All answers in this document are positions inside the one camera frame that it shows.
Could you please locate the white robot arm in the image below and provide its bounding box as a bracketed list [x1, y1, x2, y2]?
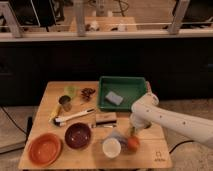
[131, 92, 213, 149]

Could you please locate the dark maroon bowl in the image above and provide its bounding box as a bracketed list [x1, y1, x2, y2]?
[65, 122, 91, 149]

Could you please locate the red-orange bowl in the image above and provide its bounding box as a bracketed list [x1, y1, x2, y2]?
[27, 133, 62, 167]

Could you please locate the orange tomato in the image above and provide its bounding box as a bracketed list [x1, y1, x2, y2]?
[127, 136, 140, 151]

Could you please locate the grey cloth piece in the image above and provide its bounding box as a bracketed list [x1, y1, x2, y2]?
[108, 130, 127, 144]

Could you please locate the white cup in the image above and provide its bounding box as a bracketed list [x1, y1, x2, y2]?
[102, 138, 121, 159]

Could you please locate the brown wooden block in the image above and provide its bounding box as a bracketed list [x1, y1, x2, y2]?
[95, 112, 117, 123]

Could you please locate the grey-blue sponge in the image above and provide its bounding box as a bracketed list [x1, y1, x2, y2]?
[105, 91, 123, 105]

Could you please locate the green plastic tray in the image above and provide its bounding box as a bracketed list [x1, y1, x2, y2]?
[97, 76, 147, 112]

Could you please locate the brown dried food pile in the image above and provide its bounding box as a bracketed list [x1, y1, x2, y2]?
[81, 88, 95, 101]

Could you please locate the light green small cup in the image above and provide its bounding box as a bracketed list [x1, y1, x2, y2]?
[64, 86, 77, 98]

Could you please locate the metal cup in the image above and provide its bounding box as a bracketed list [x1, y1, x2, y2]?
[59, 95, 71, 112]

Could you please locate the yellow corn cob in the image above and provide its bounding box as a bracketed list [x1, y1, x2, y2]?
[49, 104, 61, 121]

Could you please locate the wooden table in background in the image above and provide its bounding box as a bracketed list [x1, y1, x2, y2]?
[69, 15, 138, 33]

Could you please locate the black handled knife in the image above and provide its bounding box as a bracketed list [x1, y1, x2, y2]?
[89, 124, 116, 128]

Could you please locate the black cable on floor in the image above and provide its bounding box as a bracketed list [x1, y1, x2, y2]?
[169, 139, 194, 155]

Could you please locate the white handled brush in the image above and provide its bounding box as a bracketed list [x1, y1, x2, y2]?
[53, 109, 94, 126]

